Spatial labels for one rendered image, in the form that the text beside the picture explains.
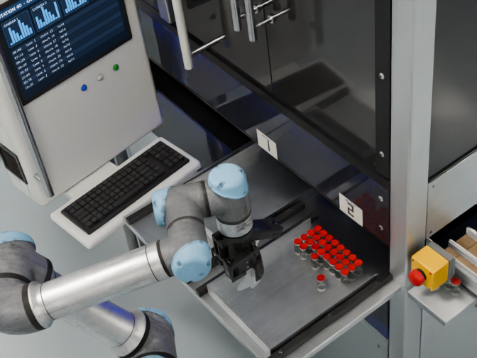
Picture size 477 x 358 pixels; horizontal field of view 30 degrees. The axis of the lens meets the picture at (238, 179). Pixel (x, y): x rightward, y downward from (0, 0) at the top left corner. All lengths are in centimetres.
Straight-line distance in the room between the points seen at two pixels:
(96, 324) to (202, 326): 138
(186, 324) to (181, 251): 171
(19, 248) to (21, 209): 210
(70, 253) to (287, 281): 159
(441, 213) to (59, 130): 113
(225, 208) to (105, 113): 102
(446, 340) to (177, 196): 114
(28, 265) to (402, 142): 82
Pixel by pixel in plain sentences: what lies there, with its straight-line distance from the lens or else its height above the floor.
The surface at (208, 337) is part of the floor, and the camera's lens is 331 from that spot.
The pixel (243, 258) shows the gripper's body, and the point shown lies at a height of 123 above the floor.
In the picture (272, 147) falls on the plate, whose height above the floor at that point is 103.
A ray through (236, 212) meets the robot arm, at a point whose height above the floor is 138.
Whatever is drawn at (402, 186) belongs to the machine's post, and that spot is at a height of 123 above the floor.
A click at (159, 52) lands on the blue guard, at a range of 279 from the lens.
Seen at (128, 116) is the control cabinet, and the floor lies 92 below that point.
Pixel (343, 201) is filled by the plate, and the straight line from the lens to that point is 226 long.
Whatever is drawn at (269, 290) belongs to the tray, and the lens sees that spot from 227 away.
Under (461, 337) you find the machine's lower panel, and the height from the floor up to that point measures 45.
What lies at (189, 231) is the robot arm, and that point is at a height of 143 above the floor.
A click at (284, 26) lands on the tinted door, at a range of 210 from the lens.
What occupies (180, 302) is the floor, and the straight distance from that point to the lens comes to 343.
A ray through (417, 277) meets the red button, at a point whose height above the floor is 101.
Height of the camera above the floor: 265
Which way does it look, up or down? 44 degrees down
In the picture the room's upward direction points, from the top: 9 degrees counter-clockwise
